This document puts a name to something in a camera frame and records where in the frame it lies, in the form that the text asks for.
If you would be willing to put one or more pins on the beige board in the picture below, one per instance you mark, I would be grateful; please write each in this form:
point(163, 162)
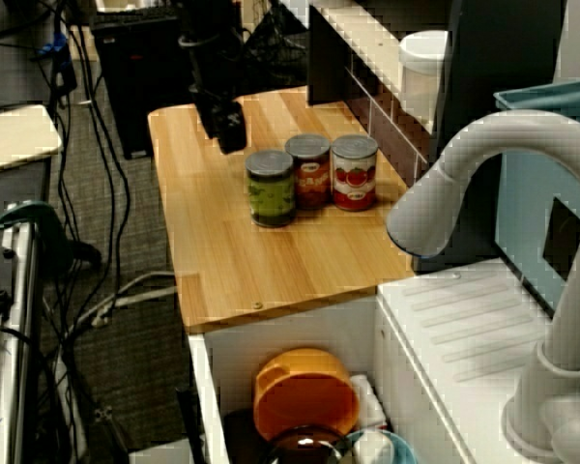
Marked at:
point(14, 135)

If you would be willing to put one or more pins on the grey toy faucet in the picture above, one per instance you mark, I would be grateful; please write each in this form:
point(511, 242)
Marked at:
point(493, 145)

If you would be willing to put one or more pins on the glass pot lid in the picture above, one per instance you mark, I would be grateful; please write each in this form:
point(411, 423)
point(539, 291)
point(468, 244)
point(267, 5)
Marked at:
point(304, 447)

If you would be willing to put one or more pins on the black computer tower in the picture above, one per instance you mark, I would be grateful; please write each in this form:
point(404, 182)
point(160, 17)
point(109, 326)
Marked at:
point(125, 72)

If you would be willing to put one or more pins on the orange beans toy can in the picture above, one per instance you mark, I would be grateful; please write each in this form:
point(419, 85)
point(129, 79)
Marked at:
point(314, 179)

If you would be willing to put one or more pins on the light blue bowl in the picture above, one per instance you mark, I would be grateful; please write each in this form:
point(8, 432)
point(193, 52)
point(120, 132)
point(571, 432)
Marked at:
point(406, 449)

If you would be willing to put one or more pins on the aluminium extrusion rail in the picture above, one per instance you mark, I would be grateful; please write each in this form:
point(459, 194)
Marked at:
point(14, 338)

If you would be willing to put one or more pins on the white cup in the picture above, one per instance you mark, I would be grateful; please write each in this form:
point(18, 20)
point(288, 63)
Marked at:
point(374, 447)

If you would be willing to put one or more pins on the teal plastic bin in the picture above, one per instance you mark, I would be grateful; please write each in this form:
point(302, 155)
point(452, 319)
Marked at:
point(522, 193)

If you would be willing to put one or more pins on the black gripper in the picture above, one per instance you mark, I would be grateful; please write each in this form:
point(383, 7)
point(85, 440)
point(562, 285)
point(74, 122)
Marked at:
point(210, 77)

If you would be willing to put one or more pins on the dark tiled hutch shelf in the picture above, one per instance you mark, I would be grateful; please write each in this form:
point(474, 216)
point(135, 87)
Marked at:
point(488, 72)

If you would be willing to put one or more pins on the white toy kitchen cabinet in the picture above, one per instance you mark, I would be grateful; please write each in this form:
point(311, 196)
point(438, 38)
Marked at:
point(415, 348)

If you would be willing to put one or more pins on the brass countertop screw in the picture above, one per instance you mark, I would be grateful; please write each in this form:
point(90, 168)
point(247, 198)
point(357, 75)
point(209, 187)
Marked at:
point(257, 305)

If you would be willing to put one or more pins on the white plastic block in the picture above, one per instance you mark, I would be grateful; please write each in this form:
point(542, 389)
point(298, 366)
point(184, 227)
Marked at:
point(369, 401)

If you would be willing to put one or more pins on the green peas toy can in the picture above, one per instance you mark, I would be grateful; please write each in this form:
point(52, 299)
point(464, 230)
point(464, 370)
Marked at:
point(270, 193)

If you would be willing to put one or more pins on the orange plastic bowl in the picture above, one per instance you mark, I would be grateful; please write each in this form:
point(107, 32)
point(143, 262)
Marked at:
point(304, 401)

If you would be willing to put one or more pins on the large white lidded container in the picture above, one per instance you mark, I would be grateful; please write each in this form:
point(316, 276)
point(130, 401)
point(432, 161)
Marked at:
point(423, 77)

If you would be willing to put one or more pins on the white red tomato can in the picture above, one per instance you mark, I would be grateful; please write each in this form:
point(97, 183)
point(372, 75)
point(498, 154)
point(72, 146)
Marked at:
point(355, 179)

